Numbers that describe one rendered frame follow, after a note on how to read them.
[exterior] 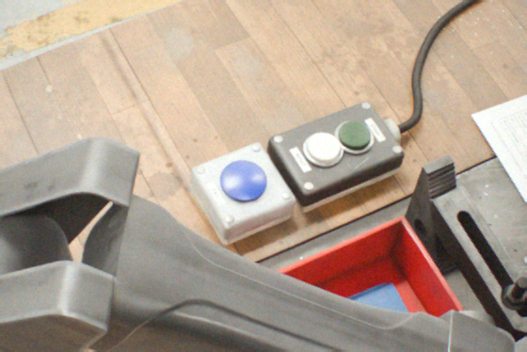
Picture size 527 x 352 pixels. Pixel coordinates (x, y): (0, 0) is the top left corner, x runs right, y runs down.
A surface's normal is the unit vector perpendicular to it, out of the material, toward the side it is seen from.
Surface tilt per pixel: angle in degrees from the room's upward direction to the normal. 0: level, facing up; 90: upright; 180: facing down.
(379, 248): 90
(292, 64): 0
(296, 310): 26
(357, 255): 90
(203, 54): 0
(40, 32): 0
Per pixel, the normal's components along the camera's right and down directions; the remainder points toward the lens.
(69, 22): 0.10, -0.55
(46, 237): 0.84, -0.22
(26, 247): 0.63, -0.37
